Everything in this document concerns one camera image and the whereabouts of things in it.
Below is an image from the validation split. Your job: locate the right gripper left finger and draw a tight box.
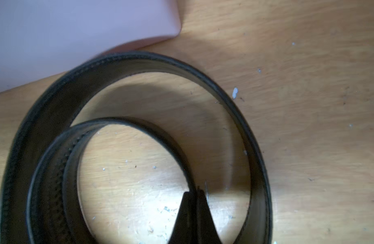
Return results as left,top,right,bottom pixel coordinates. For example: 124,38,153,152
168,192,196,244

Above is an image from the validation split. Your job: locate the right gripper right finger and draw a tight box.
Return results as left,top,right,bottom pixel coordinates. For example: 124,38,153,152
196,188,222,244

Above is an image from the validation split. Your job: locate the black leather belt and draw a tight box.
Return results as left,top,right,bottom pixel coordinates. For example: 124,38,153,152
0,51,272,244

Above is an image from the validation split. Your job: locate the pink divided storage box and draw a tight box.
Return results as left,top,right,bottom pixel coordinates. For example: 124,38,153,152
0,1,181,92

